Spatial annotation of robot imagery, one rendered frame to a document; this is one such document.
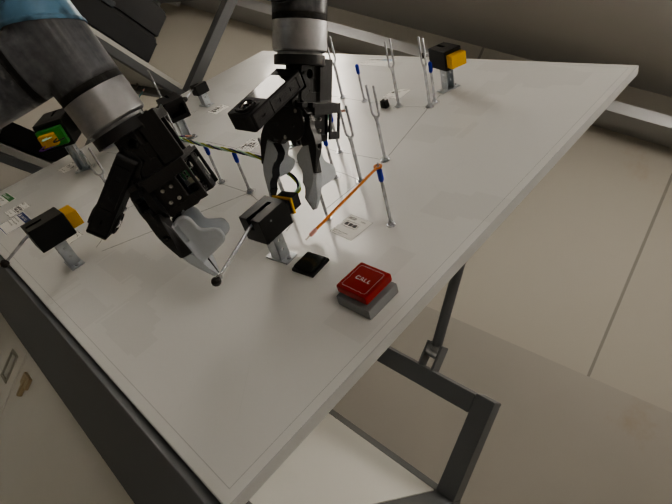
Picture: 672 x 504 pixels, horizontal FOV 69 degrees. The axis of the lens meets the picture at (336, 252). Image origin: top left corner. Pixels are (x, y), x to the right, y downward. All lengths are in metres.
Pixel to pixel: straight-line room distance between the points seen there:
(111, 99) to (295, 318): 0.33
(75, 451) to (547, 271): 2.53
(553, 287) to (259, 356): 2.44
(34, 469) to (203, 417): 0.39
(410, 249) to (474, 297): 2.21
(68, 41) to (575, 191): 2.73
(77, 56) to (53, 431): 0.55
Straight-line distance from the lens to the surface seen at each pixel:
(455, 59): 1.08
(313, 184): 0.69
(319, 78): 0.74
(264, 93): 0.68
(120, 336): 0.76
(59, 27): 0.61
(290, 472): 0.82
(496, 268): 2.90
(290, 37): 0.70
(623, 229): 3.04
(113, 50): 1.65
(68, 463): 0.84
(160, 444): 0.60
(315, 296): 0.66
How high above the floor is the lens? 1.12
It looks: 1 degrees up
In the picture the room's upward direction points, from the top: 23 degrees clockwise
